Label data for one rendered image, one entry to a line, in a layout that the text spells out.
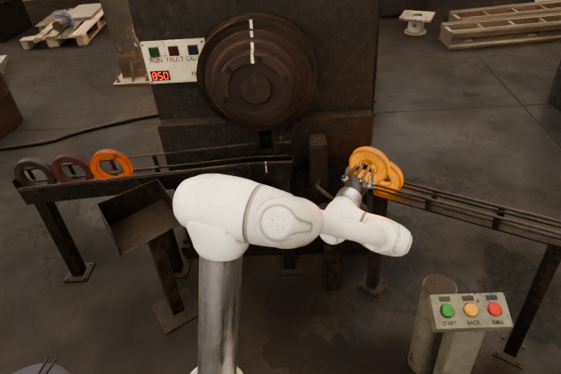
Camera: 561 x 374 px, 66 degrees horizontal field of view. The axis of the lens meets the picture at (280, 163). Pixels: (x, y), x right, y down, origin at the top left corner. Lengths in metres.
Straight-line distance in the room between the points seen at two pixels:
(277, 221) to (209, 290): 0.28
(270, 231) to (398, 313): 1.50
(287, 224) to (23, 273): 2.23
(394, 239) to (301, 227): 0.57
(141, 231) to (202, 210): 0.99
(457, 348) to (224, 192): 1.07
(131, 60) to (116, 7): 0.52
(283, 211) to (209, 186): 0.19
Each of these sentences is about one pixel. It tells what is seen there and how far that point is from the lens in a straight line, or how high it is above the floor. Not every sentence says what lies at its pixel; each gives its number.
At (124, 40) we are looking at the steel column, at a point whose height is 0.42.
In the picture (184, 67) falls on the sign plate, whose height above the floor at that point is 1.13.
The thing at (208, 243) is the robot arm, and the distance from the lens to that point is 0.96.
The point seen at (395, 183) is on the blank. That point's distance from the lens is 1.83.
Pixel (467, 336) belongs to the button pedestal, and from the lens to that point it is 1.65.
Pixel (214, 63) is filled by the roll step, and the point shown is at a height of 1.20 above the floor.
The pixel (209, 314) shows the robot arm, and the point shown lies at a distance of 1.08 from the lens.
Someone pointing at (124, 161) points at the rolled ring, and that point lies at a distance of 2.08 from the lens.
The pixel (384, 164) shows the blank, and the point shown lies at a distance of 1.66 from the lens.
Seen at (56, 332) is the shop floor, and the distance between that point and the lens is 2.53.
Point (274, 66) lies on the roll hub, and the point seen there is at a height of 1.20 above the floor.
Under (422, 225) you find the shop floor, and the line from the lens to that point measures 2.70.
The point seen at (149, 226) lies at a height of 0.60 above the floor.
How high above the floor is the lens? 1.84
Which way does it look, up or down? 36 degrees down
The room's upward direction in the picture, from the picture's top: 5 degrees counter-clockwise
